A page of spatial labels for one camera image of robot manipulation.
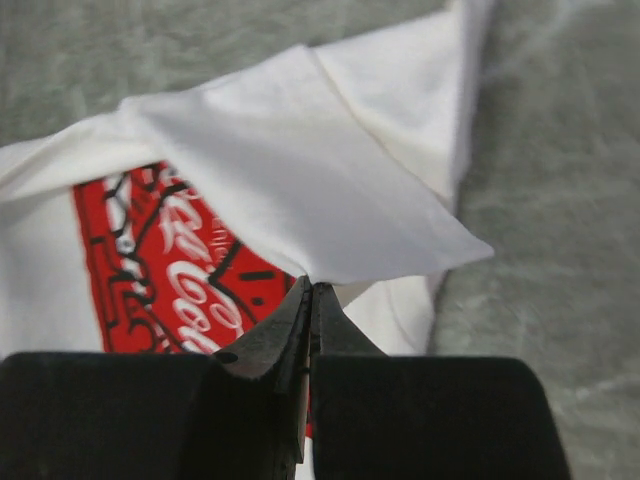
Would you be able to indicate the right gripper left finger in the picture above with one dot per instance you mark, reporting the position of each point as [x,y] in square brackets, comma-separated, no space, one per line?
[239,413]

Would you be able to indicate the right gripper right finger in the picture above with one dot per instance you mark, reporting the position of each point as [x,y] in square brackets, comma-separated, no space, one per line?
[376,416]

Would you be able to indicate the white coca cola t shirt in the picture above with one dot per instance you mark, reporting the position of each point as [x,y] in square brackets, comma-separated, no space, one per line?
[175,223]

